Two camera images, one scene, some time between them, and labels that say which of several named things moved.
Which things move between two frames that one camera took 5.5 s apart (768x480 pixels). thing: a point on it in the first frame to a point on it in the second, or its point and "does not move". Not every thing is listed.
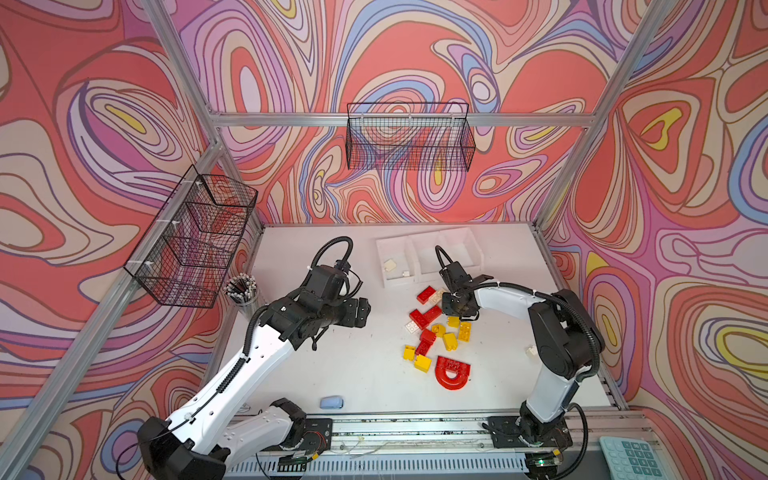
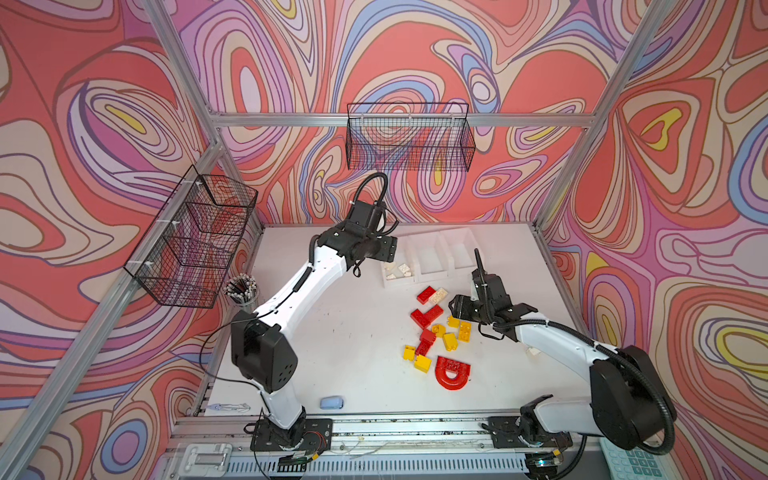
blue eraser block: [331, 402] does not move
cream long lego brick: [436, 298] does not move
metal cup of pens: [243, 289] does not move
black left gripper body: [343, 313] to [379, 249]
